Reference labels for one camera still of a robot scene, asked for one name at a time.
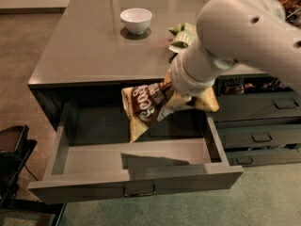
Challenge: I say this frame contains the upper right drawer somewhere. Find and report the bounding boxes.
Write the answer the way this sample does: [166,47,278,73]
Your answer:
[212,91,301,122]

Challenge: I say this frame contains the brown chip bag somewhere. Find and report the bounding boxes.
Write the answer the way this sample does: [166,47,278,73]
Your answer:
[121,71,219,143]

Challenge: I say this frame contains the open grey top drawer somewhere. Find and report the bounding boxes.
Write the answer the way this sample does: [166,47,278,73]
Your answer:
[28,103,243,204]

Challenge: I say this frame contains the lower right drawer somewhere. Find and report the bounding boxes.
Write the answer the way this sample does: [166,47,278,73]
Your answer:
[226,149,301,167]

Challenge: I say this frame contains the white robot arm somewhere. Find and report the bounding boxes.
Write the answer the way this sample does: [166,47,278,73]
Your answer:
[167,0,301,110]

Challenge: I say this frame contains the white bowl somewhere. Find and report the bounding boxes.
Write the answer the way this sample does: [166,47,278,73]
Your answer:
[119,8,152,34]

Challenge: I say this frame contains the middle right drawer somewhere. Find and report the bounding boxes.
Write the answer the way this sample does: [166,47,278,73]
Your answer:
[218,124,301,149]

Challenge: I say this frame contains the grey counter cabinet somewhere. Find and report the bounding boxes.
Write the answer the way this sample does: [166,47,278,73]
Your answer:
[26,0,301,130]

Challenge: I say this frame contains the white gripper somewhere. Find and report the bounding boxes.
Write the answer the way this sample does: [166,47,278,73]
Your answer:
[166,53,214,107]

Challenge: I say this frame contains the snack packs in drawer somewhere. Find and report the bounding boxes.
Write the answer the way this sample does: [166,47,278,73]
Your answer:
[220,77,292,94]

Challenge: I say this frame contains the green chip bag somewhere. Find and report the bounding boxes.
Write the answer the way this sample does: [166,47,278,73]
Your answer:
[168,23,197,53]

